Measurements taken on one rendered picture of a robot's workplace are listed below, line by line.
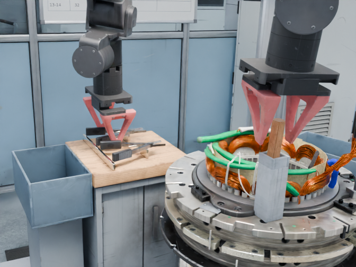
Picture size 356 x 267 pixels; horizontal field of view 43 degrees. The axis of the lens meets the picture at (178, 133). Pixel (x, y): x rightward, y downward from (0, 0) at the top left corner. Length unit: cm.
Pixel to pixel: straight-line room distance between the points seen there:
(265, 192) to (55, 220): 39
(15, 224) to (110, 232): 203
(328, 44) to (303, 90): 265
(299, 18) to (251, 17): 264
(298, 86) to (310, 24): 10
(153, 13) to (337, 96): 140
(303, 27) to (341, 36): 280
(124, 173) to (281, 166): 33
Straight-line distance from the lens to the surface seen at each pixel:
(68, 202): 82
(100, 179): 81
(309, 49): 53
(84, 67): 80
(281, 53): 53
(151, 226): 91
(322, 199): 68
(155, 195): 88
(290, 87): 52
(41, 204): 81
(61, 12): 280
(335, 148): 108
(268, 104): 52
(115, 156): 81
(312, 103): 55
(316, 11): 45
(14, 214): 298
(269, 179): 58
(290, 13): 45
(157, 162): 85
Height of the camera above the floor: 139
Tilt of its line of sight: 19 degrees down
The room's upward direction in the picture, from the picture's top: 2 degrees clockwise
